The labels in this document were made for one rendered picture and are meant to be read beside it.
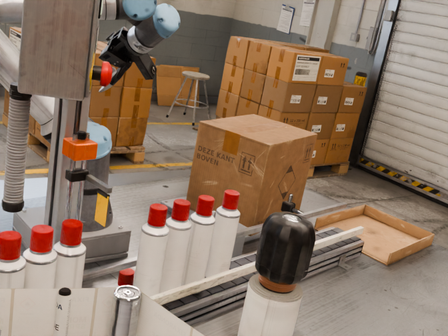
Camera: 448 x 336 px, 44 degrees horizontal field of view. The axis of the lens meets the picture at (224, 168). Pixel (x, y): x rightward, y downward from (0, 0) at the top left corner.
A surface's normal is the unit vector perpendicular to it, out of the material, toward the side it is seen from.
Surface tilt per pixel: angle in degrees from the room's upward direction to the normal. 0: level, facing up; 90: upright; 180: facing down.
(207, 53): 90
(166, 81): 70
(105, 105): 90
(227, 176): 90
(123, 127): 89
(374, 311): 0
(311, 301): 0
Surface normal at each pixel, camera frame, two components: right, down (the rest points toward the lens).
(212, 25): 0.59, 0.34
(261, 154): -0.56, 0.15
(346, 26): -0.79, 0.04
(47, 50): 0.18, 0.32
